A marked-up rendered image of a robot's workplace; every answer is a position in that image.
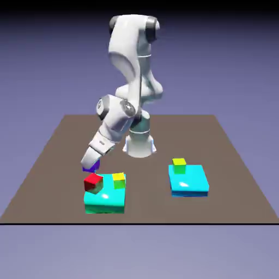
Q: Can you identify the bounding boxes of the small yellow cube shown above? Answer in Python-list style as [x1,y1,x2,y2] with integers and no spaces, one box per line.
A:
[112,172,126,190]
[172,157,187,175]

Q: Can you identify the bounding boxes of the small red cube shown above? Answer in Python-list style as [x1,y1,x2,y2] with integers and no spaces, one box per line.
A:
[83,173,104,195]

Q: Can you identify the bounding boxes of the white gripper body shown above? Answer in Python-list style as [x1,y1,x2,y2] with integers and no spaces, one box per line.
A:
[80,146,104,169]

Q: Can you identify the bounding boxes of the small purple cube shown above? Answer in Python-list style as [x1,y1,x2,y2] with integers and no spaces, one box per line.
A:
[82,159,101,173]

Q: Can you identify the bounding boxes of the large cyan box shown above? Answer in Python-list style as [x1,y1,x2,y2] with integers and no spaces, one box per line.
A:
[168,164,210,198]
[83,173,127,214]

